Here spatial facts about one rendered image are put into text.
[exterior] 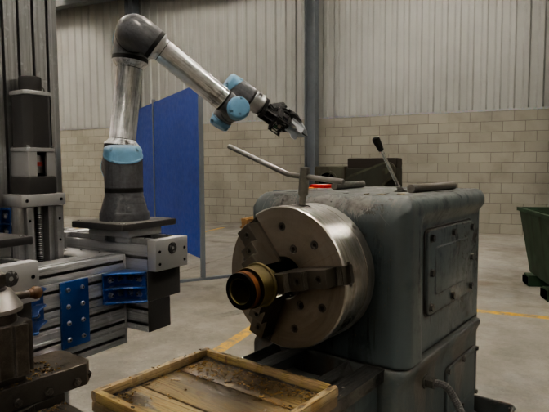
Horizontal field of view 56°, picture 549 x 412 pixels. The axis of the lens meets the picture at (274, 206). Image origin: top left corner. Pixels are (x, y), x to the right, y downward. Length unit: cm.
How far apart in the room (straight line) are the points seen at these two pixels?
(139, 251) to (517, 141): 999
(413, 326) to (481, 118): 1001
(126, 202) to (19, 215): 29
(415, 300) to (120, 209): 89
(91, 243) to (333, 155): 1012
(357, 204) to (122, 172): 74
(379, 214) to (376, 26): 1070
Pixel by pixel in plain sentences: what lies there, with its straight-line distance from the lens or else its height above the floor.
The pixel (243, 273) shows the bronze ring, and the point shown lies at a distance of 103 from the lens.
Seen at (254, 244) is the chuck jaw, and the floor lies 116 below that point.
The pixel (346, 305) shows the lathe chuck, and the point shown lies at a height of 104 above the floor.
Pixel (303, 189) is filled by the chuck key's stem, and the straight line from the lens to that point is 114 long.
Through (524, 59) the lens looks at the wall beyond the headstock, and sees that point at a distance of 1132.
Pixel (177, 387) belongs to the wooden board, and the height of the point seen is 89.
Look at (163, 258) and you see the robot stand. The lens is 153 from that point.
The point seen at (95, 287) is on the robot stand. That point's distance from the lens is 154.
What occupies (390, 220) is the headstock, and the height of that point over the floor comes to 120.
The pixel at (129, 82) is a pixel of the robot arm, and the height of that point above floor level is 160.
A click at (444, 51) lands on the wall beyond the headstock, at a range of 1141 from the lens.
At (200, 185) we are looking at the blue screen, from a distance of 611.
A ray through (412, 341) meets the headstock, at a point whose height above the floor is 93.
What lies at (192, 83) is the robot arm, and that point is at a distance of 171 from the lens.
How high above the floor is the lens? 132
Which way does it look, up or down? 4 degrees down
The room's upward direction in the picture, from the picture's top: straight up
